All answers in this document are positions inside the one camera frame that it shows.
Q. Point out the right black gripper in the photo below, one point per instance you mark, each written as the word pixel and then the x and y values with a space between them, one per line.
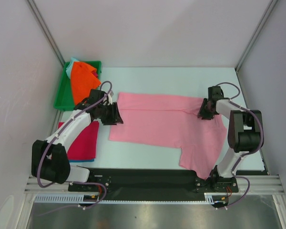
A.
pixel 206 109

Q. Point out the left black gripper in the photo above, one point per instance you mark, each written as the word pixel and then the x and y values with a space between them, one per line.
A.
pixel 115 117

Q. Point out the pink t shirt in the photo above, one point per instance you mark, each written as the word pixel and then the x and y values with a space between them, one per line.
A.
pixel 171 121

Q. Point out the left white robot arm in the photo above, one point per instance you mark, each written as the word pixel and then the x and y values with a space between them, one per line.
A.
pixel 49 157

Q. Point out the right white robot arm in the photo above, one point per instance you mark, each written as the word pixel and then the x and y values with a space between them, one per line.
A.
pixel 245 130

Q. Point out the folded magenta t shirt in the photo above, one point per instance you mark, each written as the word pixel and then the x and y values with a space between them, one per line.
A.
pixel 85 144

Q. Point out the orange t shirt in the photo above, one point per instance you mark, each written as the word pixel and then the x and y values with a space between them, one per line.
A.
pixel 82 81

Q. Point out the green plastic bin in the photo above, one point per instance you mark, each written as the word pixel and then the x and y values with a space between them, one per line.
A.
pixel 64 100

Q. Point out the folded blue t shirt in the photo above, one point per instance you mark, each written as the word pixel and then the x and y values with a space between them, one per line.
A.
pixel 82 161

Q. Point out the light blue t shirt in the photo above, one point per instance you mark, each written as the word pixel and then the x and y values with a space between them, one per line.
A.
pixel 70 66

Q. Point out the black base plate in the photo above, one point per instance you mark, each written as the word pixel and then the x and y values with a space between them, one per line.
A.
pixel 154 184

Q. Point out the slotted cable duct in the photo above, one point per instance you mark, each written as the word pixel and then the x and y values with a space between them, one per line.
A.
pixel 87 199

